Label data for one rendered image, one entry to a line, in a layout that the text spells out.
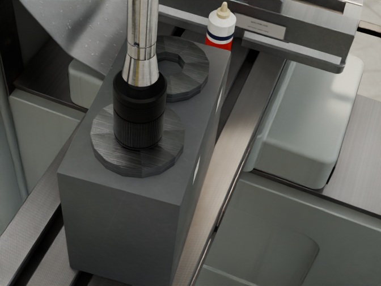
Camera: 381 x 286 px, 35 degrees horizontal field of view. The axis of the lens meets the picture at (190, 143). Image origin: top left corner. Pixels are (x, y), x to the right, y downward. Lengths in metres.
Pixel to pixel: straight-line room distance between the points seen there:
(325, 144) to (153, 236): 0.49
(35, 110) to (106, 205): 0.64
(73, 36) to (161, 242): 0.52
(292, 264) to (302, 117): 0.35
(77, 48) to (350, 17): 0.44
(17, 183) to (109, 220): 0.83
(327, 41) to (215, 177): 0.30
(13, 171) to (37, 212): 0.61
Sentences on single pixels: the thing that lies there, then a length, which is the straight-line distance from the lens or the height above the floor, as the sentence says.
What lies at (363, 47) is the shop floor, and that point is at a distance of 2.56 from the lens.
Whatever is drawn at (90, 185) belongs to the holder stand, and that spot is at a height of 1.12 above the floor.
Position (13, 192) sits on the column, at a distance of 1.42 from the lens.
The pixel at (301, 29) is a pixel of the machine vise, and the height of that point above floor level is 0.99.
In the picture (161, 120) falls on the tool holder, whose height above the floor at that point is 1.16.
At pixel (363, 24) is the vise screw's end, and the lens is 1.00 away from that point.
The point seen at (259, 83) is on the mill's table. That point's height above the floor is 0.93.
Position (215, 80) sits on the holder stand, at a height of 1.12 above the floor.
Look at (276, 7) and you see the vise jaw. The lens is 0.93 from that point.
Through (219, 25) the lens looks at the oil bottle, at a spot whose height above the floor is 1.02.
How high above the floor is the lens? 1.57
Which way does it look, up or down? 50 degrees down
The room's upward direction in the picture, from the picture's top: 8 degrees clockwise
